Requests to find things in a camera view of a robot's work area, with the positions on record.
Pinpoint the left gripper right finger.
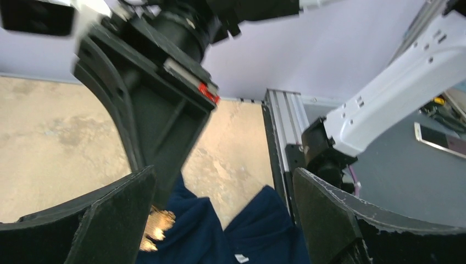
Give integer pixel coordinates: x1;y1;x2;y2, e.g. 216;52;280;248
293;168;465;263

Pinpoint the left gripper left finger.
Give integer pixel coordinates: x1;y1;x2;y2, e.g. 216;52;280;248
1;167;156;263

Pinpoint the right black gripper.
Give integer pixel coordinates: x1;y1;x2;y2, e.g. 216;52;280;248
74;1;302;208

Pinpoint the orange glitter leaf brooch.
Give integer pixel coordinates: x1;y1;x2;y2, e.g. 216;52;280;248
139;205;176;252

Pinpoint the navy blue t-shirt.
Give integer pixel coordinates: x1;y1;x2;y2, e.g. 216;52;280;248
136;175;310;263

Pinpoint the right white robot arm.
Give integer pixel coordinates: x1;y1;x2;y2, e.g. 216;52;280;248
74;1;465;208

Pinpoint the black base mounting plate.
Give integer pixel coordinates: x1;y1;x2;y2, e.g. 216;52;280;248
262;102;304;227

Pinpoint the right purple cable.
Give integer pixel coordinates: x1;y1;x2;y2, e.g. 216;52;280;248
347;166;363;197

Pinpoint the aluminium frame rail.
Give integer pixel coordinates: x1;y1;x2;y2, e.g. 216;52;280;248
263;89;329;175

